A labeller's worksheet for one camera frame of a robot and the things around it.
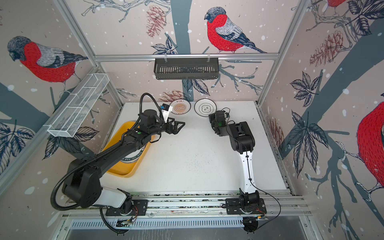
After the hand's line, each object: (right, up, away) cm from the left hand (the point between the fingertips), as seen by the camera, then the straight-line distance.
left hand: (179, 121), depth 79 cm
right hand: (+19, +4, +32) cm, 37 cm away
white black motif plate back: (+16, +10, +39) cm, 43 cm away
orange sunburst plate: (-3, +10, +40) cm, 41 cm away
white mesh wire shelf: (-54, +3, -6) cm, 54 cm away
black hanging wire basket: (+5, +38, +27) cm, 46 cm away
